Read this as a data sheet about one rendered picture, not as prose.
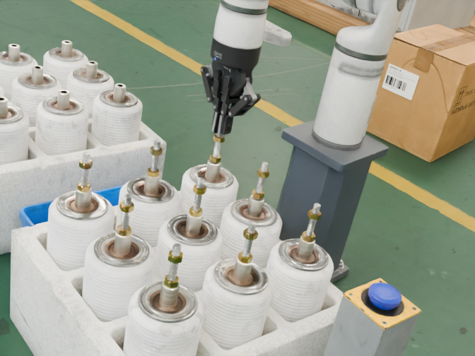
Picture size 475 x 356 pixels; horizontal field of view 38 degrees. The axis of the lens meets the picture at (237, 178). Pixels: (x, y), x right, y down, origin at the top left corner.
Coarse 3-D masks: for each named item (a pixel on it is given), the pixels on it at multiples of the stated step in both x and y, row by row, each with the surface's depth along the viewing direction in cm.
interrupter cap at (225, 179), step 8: (192, 168) 115; (200, 168) 116; (224, 168) 117; (192, 176) 113; (200, 176) 114; (224, 176) 116; (232, 176) 116; (208, 184) 112; (216, 184) 112; (224, 184) 113
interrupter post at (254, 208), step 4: (252, 196) 106; (252, 200) 105; (256, 200) 105; (260, 200) 105; (252, 204) 105; (256, 204) 105; (260, 204) 105; (248, 208) 106; (252, 208) 106; (256, 208) 106; (260, 208) 106; (248, 212) 107; (252, 212) 106; (256, 212) 106; (260, 212) 106; (252, 216) 106; (256, 216) 106
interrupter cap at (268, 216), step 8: (240, 200) 109; (248, 200) 110; (232, 208) 107; (240, 208) 108; (264, 208) 109; (272, 208) 109; (240, 216) 105; (248, 216) 106; (264, 216) 107; (272, 216) 107; (248, 224) 104; (264, 224) 105; (272, 224) 105
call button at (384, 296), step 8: (376, 288) 83; (384, 288) 83; (392, 288) 83; (376, 296) 81; (384, 296) 82; (392, 296) 82; (400, 296) 82; (376, 304) 82; (384, 304) 81; (392, 304) 81
